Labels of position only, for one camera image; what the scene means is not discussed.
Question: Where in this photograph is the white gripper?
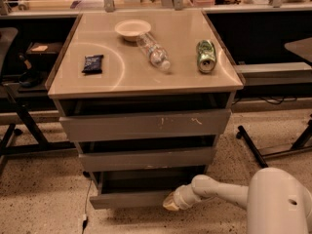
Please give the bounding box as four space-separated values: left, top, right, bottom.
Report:
163 184 210 212

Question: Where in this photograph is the grey bottom drawer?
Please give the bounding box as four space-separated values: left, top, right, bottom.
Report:
89 165 207 211

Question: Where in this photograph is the grey drawer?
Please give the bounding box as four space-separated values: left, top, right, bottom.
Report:
59 109 231 142
79 147 215 172
89 165 207 211

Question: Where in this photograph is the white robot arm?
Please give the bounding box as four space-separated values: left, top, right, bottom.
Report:
163 168 312 234

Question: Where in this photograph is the grey middle drawer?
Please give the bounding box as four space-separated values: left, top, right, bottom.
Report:
79 147 215 172

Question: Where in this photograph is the grey top drawer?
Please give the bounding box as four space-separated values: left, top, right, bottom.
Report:
59 109 231 142

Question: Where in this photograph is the grey drawer cabinet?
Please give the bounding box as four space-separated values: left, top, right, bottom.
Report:
44 9 246 190

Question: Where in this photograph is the black wheeled stand base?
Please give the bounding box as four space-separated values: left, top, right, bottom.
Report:
235 114 312 169

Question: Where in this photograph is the clear plastic water bottle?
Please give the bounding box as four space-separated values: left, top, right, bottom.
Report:
136 33 171 73

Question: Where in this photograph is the green soda can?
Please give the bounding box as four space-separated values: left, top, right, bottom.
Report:
196 40 216 73

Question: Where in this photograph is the dark blue snack packet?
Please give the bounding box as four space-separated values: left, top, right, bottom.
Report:
82 55 104 74

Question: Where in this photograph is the white paper bowl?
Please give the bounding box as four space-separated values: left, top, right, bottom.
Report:
115 19 151 42

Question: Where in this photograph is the black box on shelf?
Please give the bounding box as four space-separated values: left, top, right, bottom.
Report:
26 42 62 61

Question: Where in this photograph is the black cable on floor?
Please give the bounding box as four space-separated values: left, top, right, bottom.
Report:
81 178 94 234

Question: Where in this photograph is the black chair frame left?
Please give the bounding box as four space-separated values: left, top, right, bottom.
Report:
0 83 74 173

